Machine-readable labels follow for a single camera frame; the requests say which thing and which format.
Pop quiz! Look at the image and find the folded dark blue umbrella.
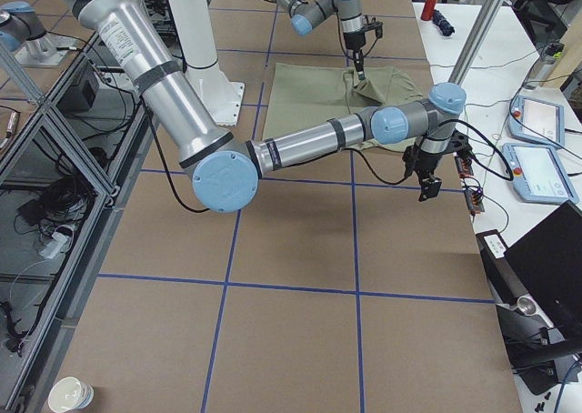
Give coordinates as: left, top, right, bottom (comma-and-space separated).
432, 9, 455, 37

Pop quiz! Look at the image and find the near teach pendant tablet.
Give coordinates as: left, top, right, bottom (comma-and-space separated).
502, 143, 579, 205

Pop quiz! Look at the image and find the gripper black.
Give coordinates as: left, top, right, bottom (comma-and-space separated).
404, 145, 442, 201
343, 30, 366, 81

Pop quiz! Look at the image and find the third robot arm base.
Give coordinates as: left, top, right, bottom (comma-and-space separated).
1, 1, 76, 67

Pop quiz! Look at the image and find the teach pendant tablet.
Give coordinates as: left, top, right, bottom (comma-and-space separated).
508, 96, 565, 148
502, 143, 579, 205

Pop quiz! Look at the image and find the aluminium frame post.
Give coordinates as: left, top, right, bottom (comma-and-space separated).
448, 0, 504, 86

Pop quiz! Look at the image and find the orange terminal block strip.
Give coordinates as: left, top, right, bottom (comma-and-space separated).
454, 154, 485, 217

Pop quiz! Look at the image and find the far teach pendant tablet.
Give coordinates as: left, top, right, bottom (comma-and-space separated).
508, 96, 565, 148

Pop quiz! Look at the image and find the black laptop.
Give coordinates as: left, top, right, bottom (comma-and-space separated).
505, 201, 581, 338

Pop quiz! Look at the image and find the paper cup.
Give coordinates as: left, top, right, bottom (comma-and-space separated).
47, 377, 95, 413

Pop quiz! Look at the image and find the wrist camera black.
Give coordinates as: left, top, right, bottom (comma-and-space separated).
446, 130, 472, 163
363, 15, 383, 39

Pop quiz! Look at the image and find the olive green long-sleeve shirt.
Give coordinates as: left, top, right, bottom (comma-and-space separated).
263, 63, 423, 139

